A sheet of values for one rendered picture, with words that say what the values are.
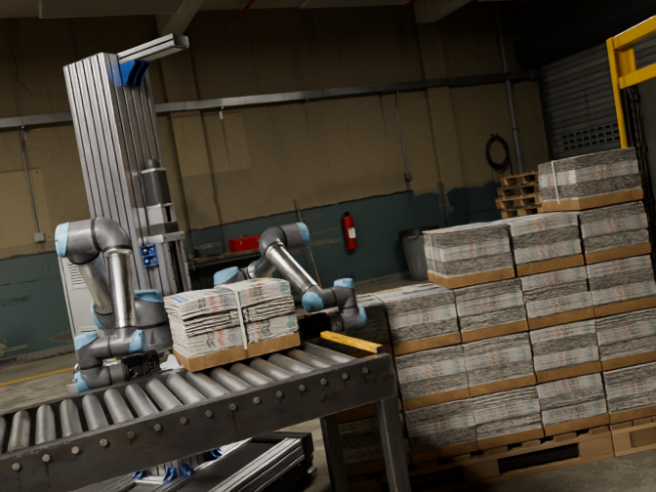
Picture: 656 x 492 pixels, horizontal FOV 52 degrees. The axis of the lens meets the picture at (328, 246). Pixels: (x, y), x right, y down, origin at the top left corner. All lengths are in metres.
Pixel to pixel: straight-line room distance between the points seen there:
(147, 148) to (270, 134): 6.73
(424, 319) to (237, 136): 7.01
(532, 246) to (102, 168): 1.83
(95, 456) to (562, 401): 1.98
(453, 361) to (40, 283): 6.88
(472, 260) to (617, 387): 0.84
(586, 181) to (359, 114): 7.48
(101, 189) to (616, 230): 2.18
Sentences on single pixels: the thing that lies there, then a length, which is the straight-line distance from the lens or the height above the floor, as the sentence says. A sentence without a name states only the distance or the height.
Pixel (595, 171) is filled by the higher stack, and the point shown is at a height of 1.21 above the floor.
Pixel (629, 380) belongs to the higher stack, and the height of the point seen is 0.32.
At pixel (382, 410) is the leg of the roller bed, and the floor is 0.65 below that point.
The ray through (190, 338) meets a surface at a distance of 2.18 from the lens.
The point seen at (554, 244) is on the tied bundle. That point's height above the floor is 0.94.
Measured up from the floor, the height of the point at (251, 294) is 1.01.
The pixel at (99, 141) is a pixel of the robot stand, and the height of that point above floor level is 1.68.
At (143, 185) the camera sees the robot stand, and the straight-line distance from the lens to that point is 2.98.
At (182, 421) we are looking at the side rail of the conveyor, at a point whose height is 0.77.
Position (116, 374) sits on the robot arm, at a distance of 2.35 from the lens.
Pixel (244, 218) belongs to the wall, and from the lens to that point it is 9.44.
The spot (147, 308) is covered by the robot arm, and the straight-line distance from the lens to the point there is 2.68.
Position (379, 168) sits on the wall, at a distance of 10.29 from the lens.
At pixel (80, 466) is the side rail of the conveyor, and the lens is 1.79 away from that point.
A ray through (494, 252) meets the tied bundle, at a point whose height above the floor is 0.95.
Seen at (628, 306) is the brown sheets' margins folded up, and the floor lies 0.63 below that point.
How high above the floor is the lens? 1.24
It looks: 3 degrees down
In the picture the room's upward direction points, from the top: 9 degrees counter-clockwise
